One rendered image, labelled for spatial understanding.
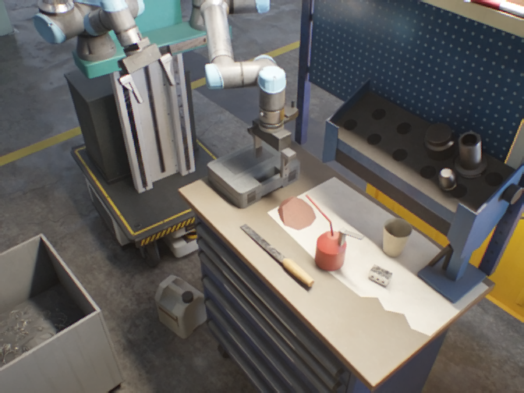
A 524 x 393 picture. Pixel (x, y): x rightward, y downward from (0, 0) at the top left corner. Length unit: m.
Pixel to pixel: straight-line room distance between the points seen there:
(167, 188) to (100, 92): 0.60
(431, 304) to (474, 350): 1.17
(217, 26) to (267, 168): 0.48
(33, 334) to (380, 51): 1.70
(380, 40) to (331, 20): 0.19
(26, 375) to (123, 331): 0.69
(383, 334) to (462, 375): 1.19
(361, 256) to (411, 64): 0.56
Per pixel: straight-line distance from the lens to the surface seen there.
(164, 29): 2.29
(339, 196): 1.69
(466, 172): 1.31
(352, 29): 1.55
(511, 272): 2.46
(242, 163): 1.69
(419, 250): 1.56
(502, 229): 1.45
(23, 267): 2.34
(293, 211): 1.58
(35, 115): 4.25
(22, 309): 2.44
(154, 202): 2.65
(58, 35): 1.94
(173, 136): 2.68
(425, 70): 1.41
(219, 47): 1.57
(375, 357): 1.31
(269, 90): 1.42
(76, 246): 2.99
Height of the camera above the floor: 2.05
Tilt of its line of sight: 41 degrees down
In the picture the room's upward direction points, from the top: straight up
